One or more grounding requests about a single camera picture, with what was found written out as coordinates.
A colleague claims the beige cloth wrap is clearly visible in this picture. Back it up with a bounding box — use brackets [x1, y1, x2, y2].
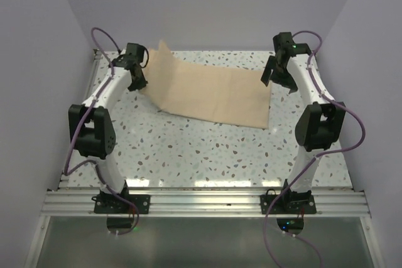
[141, 41, 271, 129]

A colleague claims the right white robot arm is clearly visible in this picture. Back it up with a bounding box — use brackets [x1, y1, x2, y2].
[261, 32, 345, 213]

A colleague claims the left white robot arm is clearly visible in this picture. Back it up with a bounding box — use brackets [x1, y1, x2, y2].
[63, 43, 149, 213]

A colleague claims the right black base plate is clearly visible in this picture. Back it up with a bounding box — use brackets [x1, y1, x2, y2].
[259, 193, 317, 215]

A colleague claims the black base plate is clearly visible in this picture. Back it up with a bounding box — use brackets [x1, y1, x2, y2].
[91, 193, 151, 215]
[259, 193, 317, 215]

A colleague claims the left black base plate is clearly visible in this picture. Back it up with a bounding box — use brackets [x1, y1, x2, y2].
[91, 193, 151, 215]

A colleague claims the aluminium rail frame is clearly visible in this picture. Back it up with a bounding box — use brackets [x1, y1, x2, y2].
[23, 48, 378, 268]

